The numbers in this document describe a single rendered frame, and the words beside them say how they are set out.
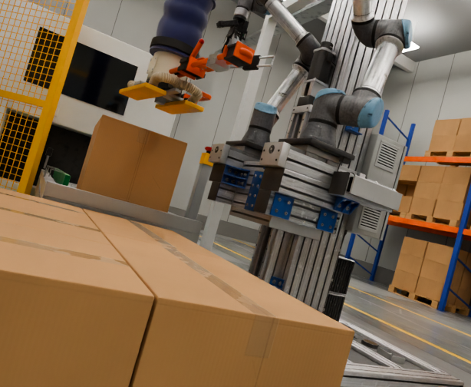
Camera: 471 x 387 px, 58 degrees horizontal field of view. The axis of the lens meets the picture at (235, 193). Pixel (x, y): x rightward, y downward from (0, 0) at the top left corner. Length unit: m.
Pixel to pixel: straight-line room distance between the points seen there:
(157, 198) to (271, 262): 0.60
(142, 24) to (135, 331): 10.98
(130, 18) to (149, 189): 9.63
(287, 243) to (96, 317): 1.37
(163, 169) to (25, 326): 1.43
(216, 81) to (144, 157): 10.00
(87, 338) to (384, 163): 1.69
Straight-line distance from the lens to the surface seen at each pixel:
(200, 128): 11.58
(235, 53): 1.47
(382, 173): 2.10
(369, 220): 2.06
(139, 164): 1.97
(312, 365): 0.83
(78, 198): 1.88
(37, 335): 0.65
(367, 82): 1.77
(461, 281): 9.60
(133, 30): 11.39
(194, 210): 2.59
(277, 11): 2.34
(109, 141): 1.96
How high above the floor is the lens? 0.69
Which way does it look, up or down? 3 degrees up
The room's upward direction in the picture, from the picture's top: 16 degrees clockwise
